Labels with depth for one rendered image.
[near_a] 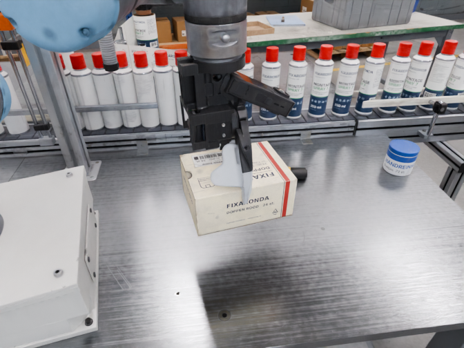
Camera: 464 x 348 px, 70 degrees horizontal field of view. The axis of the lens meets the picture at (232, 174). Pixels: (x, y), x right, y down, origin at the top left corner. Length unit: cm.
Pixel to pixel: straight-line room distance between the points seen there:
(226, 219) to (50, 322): 29
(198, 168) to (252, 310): 25
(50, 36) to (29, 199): 43
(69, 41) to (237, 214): 34
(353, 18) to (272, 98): 212
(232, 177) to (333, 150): 56
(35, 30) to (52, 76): 51
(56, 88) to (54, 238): 36
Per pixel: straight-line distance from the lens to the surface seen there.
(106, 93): 96
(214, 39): 41
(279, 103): 49
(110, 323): 61
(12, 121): 107
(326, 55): 99
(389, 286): 67
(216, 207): 50
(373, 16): 268
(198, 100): 45
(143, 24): 149
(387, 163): 94
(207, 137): 45
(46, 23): 30
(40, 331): 60
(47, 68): 81
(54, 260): 56
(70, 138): 87
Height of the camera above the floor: 133
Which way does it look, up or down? 36 degrees down
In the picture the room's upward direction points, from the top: straight up
